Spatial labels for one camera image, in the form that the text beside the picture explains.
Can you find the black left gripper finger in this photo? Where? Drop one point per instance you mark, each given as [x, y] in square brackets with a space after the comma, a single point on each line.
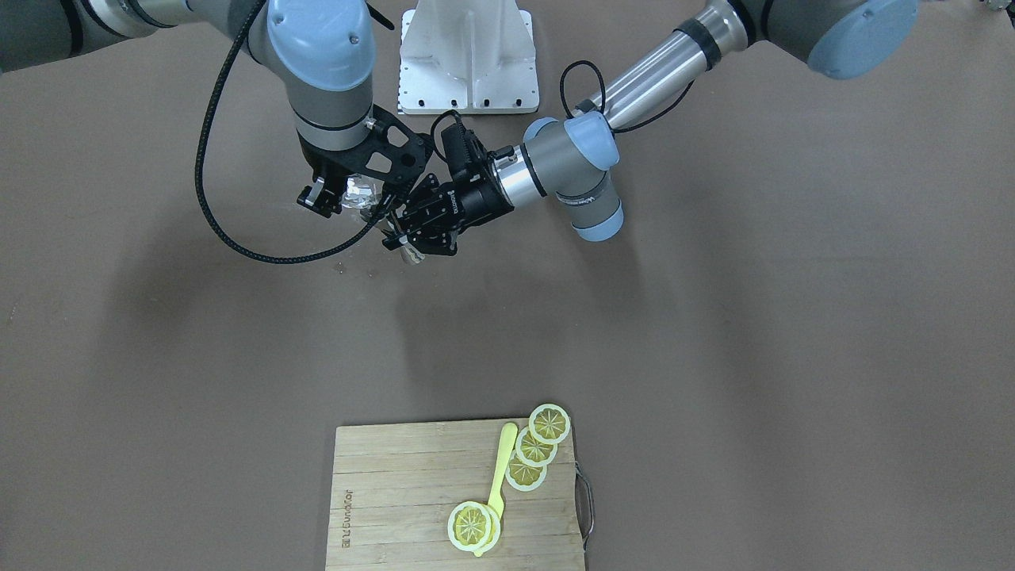
[440, 243]
[422, 206]

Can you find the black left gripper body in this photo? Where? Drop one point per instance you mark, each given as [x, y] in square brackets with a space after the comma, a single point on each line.
[474, 201]

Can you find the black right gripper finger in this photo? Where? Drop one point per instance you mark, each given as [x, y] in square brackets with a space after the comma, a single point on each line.
[393, 195]
[320, 198]

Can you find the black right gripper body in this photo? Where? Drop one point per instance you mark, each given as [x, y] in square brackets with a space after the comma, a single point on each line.
[318, 196]

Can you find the steel jigger measuring cup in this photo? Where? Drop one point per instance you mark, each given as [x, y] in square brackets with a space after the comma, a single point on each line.
[390, 228]

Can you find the clear glass shaker cup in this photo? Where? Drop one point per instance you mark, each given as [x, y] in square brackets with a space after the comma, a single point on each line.
[361, 192]

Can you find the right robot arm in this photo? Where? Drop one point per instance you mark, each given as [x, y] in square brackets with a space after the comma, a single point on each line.
[323, 51]

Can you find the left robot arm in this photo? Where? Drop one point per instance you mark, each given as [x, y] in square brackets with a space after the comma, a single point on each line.
[572, 159]

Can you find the lemon slice top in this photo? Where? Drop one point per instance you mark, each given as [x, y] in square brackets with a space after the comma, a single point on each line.
[549, 424]

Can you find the bamboo cutting board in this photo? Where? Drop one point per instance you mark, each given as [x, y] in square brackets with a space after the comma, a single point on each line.
[395, 486]

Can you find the lemon slice on knife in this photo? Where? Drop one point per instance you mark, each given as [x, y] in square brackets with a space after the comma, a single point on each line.
[474, 528]

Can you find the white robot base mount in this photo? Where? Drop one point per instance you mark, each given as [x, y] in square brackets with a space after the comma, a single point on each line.
[472, 56]

